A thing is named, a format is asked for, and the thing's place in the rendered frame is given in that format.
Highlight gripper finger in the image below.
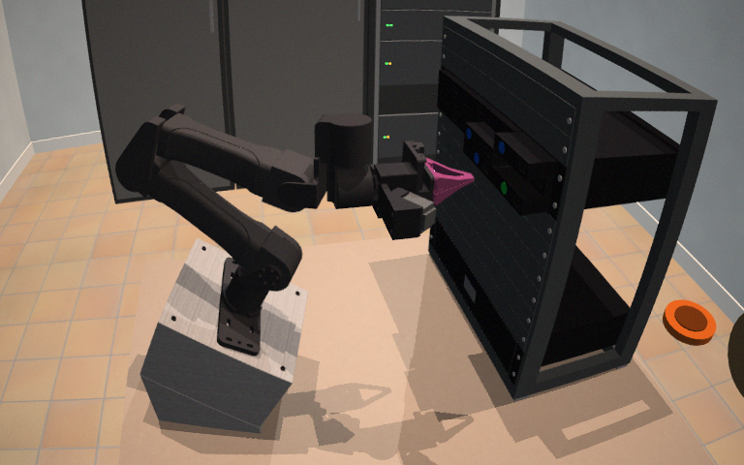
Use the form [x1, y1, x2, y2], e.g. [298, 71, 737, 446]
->
[425, 157, 475, 190]
[432, 180, 474, 205]

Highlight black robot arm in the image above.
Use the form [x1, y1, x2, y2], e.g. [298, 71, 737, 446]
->
[115, 104, 436, 356]

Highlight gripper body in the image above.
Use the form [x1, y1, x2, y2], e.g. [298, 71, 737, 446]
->
[373, 140, 435, 201]

